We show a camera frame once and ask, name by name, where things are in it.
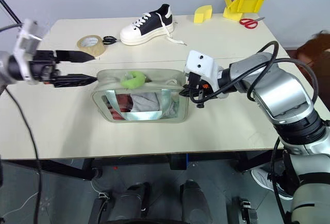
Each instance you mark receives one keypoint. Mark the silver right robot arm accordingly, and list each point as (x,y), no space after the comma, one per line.
(283,89)

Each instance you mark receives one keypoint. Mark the yellow sponge block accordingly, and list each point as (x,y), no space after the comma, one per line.
(202,15)

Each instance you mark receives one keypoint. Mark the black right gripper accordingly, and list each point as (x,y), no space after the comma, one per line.
(196,84)

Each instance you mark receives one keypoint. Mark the person with reddish-brown hair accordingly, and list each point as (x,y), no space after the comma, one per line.
(315,51)

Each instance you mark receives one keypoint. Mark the grey and white sports shoe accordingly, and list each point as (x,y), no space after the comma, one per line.
(265,180)

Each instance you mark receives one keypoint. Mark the green clear-sided zip pouch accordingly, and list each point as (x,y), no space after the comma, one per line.
(144,105)

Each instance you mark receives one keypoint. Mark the yellow plastic storage bin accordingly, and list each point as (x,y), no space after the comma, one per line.
(243,4)

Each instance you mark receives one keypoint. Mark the brown packing tape roll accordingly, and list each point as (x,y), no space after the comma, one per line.
(91,45)

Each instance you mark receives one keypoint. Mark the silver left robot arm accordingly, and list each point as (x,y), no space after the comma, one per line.
(5,66)

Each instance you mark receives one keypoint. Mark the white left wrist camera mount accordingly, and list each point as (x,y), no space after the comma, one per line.
(25,40)

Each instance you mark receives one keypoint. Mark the black metal table frame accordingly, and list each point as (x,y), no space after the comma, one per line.
(129,160)

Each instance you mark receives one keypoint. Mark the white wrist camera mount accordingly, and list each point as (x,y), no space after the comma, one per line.
(25,40)
(202,65)

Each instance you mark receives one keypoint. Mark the black and white sneaker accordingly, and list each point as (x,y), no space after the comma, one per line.
(147,28)

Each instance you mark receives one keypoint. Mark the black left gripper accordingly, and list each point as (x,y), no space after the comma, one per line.
(42,66)

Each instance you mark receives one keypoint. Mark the black slanted stand pole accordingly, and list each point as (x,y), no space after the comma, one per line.
(9,8)

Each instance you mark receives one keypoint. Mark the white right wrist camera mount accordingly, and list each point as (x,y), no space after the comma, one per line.
(202,65)

